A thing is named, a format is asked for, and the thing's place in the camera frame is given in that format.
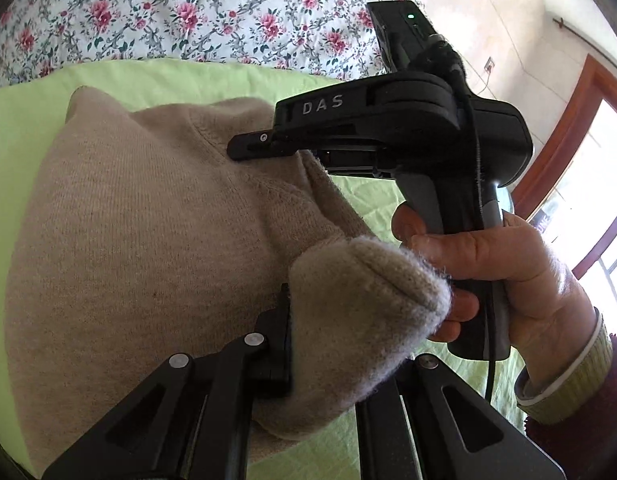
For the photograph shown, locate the person's right hand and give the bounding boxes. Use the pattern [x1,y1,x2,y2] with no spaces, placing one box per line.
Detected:
[392,204,597,390]

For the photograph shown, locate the beige knit sweater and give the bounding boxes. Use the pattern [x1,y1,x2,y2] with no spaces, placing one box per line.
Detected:
[5,87,452,474]

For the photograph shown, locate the person's right forearm sleeve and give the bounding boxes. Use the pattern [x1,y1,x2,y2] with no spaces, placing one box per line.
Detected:
[512,306,617,480]

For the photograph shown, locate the wooden door frame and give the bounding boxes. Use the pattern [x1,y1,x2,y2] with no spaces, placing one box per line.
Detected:
[510,53,617,281]

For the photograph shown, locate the green bed sheet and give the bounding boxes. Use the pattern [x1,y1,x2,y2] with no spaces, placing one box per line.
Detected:
[0,58,525,479]

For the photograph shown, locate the floral quilt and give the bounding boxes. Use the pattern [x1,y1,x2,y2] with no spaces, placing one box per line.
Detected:
[0,0,393,88]

